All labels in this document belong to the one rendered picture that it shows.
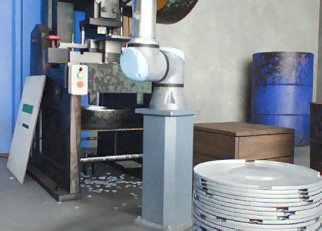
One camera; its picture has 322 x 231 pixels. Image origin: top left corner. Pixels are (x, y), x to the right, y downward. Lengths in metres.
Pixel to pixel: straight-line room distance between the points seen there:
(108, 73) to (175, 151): 0.70
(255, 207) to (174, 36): 3.15
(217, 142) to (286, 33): 3.20
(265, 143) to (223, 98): 2.40
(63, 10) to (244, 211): 1.81
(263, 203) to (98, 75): 1.34
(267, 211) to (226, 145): 0.96
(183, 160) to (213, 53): 2.71
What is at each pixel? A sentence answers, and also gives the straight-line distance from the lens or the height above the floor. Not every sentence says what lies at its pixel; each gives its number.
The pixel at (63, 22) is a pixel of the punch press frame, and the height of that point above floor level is 0.89.
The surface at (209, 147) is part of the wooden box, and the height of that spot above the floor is 0.26.
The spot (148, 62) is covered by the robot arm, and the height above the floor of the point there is 0.62.
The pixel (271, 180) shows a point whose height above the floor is 0.34.
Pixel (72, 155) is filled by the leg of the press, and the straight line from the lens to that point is 1.92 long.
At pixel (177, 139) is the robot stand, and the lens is 1.47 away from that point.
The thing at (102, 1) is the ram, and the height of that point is 0.98.
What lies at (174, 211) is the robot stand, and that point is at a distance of 1.52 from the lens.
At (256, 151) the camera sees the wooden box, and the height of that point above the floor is 0.26.
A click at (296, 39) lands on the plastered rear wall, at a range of 5.00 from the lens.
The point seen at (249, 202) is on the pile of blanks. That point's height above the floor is 0.31.
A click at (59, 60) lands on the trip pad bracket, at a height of 0.65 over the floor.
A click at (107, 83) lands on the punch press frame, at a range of 2.02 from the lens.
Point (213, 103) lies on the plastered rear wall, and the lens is 4.13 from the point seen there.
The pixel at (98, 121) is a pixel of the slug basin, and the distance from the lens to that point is 2.12.
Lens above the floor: 0.54
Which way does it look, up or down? 3 degrees down
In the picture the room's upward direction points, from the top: 1 degrees clockwise
